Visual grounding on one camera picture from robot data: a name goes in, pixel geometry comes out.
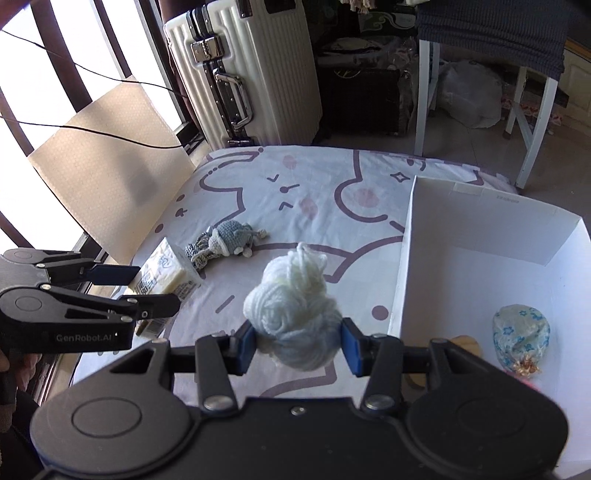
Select grey crochet toy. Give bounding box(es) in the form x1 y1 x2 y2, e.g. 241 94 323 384
185 220 270 269

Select dark window railing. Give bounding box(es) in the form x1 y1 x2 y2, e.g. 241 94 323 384
0 0 185 259

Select printed blanket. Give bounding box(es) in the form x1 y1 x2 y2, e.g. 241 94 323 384
71 145 509 407

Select cream cabinet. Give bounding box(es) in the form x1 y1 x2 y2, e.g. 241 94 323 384
561 39 591 130

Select black cable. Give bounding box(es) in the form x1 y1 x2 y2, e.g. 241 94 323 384
0 28 190 102
0 114 184 149

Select dark blue cloth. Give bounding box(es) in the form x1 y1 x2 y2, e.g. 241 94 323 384
416 0 570 79

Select clear plastic bag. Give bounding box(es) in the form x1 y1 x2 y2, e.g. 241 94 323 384
436 60 504 129

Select round wooden piece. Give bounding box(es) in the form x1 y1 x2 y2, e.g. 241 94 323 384
406 336 482 391

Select dark bag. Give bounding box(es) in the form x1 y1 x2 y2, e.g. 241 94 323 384
318 39 414 139

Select cream ribbed suitcase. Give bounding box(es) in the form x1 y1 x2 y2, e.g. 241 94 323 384
164 0 323 151

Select beige board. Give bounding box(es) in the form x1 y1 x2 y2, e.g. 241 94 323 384
27 76 195 266

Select white cardboard box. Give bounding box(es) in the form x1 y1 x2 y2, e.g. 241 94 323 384
387 175 591 480

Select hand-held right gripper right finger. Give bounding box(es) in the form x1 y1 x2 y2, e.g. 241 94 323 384
339 318 504 411

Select white yarn ball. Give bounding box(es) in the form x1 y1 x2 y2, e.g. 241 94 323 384
242 242 343 371

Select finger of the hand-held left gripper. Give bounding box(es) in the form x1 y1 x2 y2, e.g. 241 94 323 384
0 286 181 324
2 248 141 287

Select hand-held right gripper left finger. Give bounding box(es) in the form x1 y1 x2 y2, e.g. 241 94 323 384
108 322 257 411

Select tissue packet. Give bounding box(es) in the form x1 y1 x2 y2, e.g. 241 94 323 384
127 237 202 340

